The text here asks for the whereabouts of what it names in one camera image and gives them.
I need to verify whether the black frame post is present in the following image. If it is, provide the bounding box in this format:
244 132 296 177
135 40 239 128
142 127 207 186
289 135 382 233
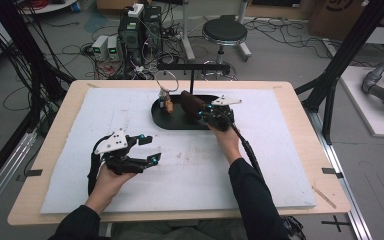
0 0 75 101
294 0 384 145

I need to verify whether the white power adapter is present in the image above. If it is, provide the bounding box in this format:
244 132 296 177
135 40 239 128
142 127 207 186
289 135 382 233
127 3 145 18

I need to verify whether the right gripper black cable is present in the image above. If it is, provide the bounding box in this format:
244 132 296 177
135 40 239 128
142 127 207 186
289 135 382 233
228 114 264 178

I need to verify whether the brown leather pouch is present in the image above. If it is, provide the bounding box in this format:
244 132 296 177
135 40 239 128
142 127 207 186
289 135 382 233
179 90 208 121

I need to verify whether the grey bench power supply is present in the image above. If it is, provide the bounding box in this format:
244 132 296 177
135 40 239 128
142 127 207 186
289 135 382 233
107 35 121 62
91 34 109 62

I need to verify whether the key ring with orange fob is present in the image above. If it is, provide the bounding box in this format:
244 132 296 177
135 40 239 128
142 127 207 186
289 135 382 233
155 70 180 114

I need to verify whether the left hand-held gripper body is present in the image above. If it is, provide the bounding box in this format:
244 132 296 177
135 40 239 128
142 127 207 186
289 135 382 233
93 128 148 176

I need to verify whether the cardboard box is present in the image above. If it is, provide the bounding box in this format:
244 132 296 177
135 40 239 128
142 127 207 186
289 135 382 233
308 0 368 42

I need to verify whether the white metal stand leg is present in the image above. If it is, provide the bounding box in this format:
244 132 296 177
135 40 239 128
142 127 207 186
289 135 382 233
237 0 253 63
179 0 197 63

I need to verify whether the aluminium rail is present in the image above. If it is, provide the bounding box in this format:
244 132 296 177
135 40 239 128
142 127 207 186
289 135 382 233
305 109 372 240
0 129 38 219

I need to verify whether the white foam mat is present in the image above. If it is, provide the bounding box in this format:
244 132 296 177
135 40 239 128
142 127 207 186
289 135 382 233
39 87 317 215

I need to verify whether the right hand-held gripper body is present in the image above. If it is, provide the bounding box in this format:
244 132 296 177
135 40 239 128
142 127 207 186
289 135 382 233
202 94 243 132

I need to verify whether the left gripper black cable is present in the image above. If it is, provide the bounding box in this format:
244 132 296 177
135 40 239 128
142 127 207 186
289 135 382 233
87 134 112 198

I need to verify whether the black oval tray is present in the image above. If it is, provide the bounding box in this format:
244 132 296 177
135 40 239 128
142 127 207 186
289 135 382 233
150 94 223 131

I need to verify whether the person's right hand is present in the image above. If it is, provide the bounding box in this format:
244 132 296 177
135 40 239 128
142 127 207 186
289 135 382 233
209 124 243 166

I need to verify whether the black T-shaped stand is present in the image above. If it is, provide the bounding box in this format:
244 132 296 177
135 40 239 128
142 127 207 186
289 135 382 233
156 62 232 96

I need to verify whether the white platform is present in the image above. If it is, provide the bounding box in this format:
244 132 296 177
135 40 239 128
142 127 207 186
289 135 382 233
339 64 384 139

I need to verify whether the black round stool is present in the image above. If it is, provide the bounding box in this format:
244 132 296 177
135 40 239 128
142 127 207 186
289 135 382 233
201 14 253 81

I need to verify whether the black computer tower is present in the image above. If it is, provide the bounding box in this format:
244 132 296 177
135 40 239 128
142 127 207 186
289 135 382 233
118 4 163 67

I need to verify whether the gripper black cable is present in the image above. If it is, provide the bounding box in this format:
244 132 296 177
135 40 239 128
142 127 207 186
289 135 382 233
87 134 112 198
228 114 264 178

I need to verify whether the black tape cross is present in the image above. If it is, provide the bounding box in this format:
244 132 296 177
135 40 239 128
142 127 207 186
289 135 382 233
320 214 352 233

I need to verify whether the white round table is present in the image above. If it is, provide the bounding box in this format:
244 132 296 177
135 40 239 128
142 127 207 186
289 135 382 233
16 0 80 15

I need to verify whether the person's left hand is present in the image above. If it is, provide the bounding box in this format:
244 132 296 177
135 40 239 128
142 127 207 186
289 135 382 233
85 163 138 216

